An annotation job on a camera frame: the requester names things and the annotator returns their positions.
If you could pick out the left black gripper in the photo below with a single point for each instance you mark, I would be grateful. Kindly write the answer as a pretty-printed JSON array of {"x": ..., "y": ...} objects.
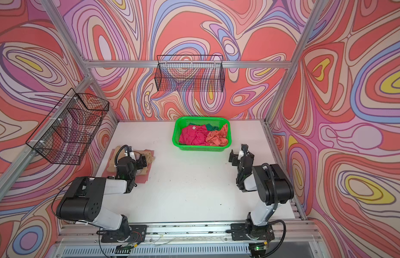
[{"x": 140, "y": 162}]

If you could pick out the coral orange t shirt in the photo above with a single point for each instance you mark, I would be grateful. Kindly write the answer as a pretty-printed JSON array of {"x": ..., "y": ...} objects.
[{"x": 218, "y": 138}]

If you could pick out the green plastic basket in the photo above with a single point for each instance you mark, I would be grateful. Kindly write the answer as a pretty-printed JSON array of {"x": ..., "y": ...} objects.
[{"x": 211, "y": 123}]

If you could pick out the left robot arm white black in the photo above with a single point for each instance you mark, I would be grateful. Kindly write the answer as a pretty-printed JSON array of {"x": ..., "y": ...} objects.
[{"x": 83, "y": 200}]

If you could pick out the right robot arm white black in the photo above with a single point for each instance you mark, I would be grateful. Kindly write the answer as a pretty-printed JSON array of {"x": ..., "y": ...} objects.
[{"x": 273, "y": 187}]

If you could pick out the folded pink t shirt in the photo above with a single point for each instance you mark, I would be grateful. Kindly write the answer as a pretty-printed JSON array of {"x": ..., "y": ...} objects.
[{"x": 142, "y": 176}]

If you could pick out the magenta t shirt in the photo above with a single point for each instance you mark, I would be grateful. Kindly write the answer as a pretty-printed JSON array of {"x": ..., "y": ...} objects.
[{"x": 194, "y": 135}]

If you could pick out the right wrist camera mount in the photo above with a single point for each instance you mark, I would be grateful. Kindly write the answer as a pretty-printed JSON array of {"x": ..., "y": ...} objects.
[{"x": 241, "y": 154}]

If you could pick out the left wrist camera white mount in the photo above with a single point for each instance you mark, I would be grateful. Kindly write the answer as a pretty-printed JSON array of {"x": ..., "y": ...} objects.
[{"x": 130, "y": 153}]

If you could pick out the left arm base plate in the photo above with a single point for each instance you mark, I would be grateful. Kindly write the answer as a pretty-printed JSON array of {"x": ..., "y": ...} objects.
[{"x": 126, "y": 234}]

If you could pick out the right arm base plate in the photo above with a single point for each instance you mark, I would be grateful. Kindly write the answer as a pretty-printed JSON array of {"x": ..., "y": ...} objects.
[{"x": 245, "y": 231}]

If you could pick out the black wire basket left wall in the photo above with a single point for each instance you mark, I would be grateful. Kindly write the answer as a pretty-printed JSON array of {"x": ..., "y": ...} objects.
[{"x": 67, "y": 132}]

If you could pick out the black wire basket wall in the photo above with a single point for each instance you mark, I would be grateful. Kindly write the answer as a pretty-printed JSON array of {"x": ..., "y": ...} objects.
[
  {"x": 67, "y": 132},
  {"x": 190, "y": 73}
]

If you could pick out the aluminium front rail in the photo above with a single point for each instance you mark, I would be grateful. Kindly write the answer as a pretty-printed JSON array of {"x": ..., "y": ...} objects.
[{"x": 188, "y": 233}]

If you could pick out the black wire basket back wall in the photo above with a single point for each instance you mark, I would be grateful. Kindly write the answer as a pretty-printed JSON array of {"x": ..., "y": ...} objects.
[{"x": 190, "y": 73}]

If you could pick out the white vented cable duct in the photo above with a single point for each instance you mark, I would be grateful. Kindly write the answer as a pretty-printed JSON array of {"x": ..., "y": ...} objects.
[{"x": 151, "y": 250}]

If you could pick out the aluminium frame right post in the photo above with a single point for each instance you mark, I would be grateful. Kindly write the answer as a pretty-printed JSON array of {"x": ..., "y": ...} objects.
[{"x": 304, "y": 39}]

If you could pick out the aluminium frame post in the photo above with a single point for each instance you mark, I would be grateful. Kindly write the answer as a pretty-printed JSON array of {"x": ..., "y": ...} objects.
[
  {"x": 57, "y": 20},
  {"x": 304, "y": 39}
]

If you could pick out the aluminium frame left post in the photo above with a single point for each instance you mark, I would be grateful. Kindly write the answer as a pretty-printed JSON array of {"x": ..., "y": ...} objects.
[{"x": 57, "y": 20}]

